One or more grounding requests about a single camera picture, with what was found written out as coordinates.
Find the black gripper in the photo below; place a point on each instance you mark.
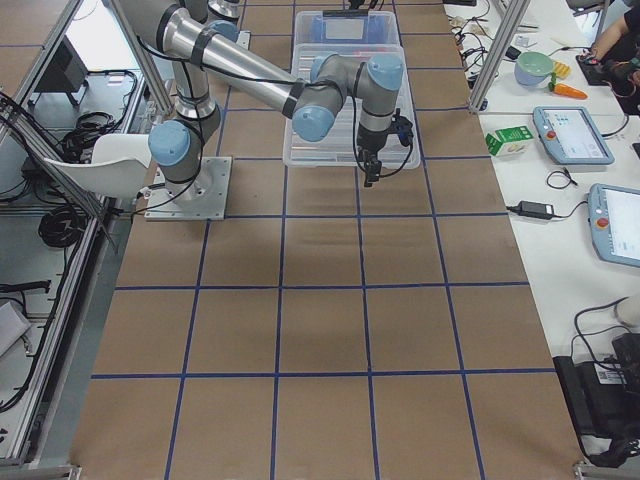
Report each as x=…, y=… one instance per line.
x=370, y=142

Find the clear plastic box lid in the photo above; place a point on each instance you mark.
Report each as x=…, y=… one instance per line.
x=336, y=149

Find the clear plastic storage box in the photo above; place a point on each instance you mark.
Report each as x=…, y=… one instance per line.
x=359, y=27

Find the green white carton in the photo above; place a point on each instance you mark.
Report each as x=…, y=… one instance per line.
x=508, y=141

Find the black power adapter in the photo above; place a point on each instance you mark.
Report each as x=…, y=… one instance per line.
x=535, y=210

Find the green and blue bowl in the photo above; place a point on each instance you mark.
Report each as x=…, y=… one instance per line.
x=532, y=68

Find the upper teach pendant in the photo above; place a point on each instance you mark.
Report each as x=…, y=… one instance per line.
x=570, y=136

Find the teach pendant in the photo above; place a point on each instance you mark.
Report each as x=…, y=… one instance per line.
x=570, y=136
x=614, y=223

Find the orange toy carrot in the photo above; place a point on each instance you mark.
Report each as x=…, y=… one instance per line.
x=565, y=90

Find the yellow toy corn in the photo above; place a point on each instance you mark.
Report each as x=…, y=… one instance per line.
x=561, y=70

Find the lower teach pendant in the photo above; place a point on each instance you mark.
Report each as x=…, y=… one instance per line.
x=614, y=223

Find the white plastic chair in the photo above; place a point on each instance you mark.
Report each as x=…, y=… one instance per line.
x=118, y=166

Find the person in black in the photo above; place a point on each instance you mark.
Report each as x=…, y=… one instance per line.
x=620, y=43

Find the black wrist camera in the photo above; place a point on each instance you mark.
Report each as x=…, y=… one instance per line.
x=402, y=127

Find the aluminium frame post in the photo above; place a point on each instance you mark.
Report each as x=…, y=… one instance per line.
x=505, y=33

